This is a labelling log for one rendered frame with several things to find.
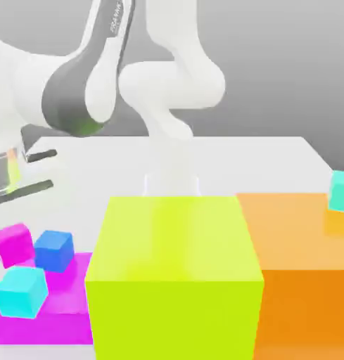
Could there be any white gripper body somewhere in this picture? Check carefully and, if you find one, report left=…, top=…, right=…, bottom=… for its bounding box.
left=0, top=176, right=60, bottom=226

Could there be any small magenta cube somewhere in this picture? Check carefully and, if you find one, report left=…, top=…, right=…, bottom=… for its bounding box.
left=0, top=222, right=36, bottom=269

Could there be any large orange box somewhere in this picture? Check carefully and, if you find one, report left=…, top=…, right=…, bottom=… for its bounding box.
left=235, top=192, right=344, bottom=360

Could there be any small orange cube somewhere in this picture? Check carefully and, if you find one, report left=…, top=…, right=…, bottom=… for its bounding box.
left=324, top=209, right=344, bottom=236

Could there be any small cyan cube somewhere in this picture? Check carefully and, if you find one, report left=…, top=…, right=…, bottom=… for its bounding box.
left=0, top=266, right=49, bottom=320

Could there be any small blue cube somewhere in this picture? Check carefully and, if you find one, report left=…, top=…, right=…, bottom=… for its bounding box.
left=33, top=229, right=75, bottom=274

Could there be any large magenta box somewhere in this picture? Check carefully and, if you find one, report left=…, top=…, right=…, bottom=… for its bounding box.
left=0, top=252, right=94, bottom=346

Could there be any large yellow-green box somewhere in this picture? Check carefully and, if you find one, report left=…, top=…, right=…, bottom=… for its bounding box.
left=84, top=195, right=265, bottom=360

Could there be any small turquoise cube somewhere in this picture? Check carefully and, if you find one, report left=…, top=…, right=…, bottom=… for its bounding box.
left=327, top=169, right=344, bottom=214

